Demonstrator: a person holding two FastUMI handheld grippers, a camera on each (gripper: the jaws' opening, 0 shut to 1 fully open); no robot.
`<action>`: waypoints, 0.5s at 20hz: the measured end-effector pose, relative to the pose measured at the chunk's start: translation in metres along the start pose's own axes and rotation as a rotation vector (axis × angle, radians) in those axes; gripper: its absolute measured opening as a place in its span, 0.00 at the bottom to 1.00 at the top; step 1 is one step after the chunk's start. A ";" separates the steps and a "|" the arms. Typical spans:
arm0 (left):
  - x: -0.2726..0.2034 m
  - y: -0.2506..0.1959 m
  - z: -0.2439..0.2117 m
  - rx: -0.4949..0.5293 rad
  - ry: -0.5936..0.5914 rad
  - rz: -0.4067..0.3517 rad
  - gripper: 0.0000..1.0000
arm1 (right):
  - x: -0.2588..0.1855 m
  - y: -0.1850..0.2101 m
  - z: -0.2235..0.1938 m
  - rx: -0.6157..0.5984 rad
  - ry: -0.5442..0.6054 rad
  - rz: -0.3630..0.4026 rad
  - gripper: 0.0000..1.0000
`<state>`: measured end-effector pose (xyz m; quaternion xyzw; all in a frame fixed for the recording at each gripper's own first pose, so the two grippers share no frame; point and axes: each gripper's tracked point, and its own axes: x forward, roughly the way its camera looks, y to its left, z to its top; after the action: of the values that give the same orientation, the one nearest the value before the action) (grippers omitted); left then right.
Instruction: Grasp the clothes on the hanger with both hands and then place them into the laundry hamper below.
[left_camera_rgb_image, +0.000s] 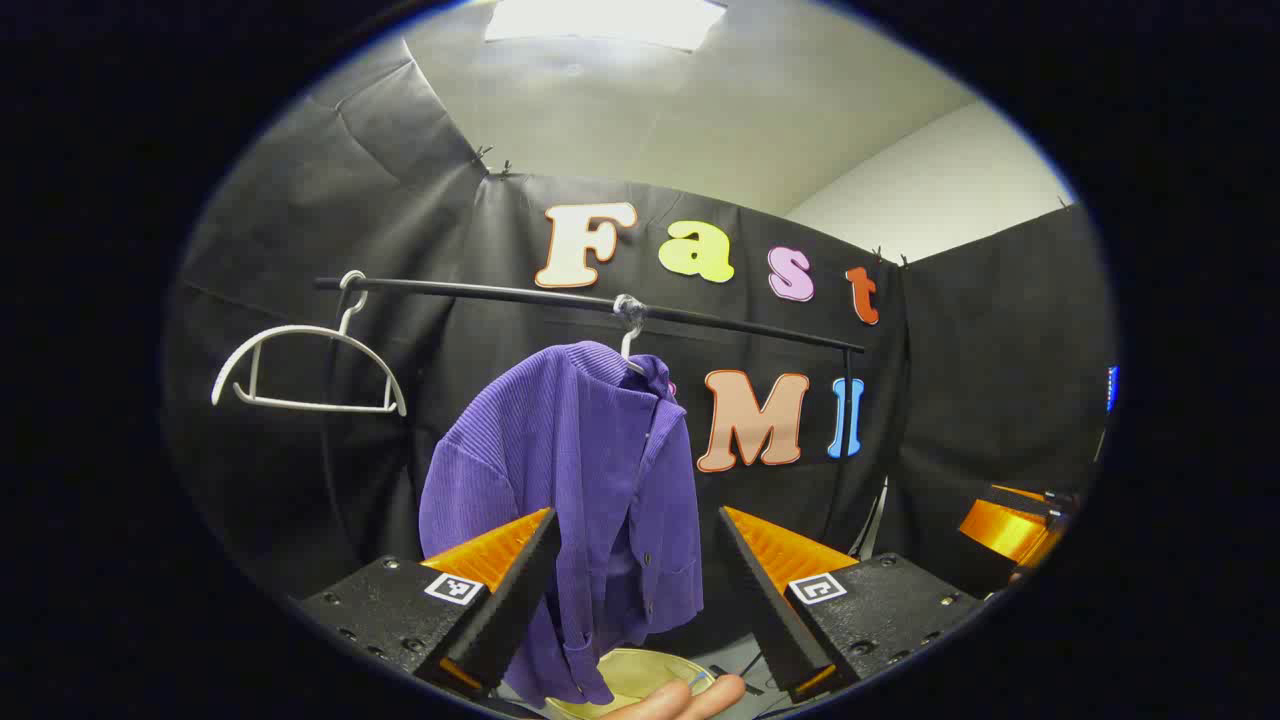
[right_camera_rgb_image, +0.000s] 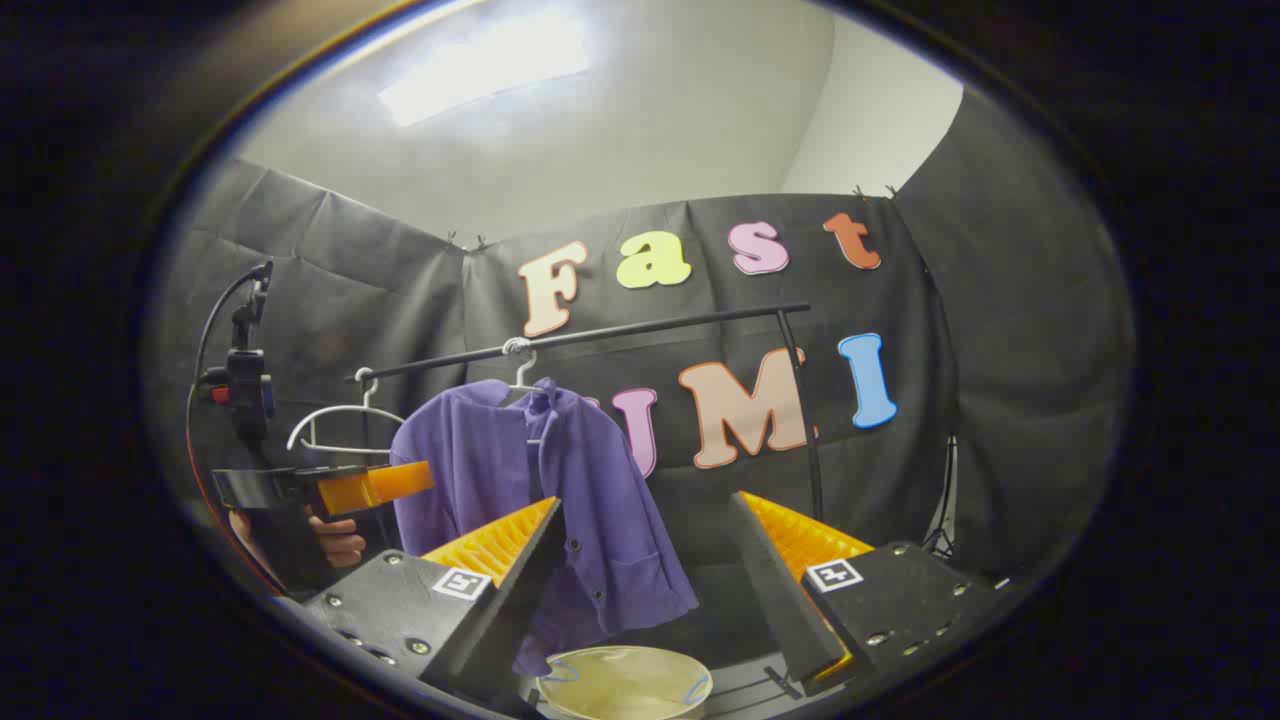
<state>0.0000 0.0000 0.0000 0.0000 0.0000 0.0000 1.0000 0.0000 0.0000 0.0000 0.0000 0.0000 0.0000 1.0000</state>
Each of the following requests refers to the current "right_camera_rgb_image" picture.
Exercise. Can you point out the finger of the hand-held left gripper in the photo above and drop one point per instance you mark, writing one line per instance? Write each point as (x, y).
(385, 485)

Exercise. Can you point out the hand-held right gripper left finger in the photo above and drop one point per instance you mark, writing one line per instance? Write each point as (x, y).
(495, 625)

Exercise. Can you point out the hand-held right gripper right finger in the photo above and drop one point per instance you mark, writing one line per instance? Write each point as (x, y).
(782, 590)

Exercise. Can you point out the beige laundry hamper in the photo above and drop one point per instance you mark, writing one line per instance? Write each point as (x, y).
(625, 685)

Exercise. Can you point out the purple shirt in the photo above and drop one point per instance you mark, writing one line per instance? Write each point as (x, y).
(610, 520)

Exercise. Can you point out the white clothes hanger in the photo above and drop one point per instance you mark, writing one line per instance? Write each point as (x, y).
(330, 412)
(520, 365)

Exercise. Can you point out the black clothes rack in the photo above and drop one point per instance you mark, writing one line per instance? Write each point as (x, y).
(650, 327)

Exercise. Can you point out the backdrop support stand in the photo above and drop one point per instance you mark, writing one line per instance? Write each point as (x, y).
(943, 510)

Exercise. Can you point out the black backdrop cloth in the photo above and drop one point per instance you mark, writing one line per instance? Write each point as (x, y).
(400, 300)

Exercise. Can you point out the black camera on stand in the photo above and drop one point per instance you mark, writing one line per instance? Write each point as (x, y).
(248, 385)

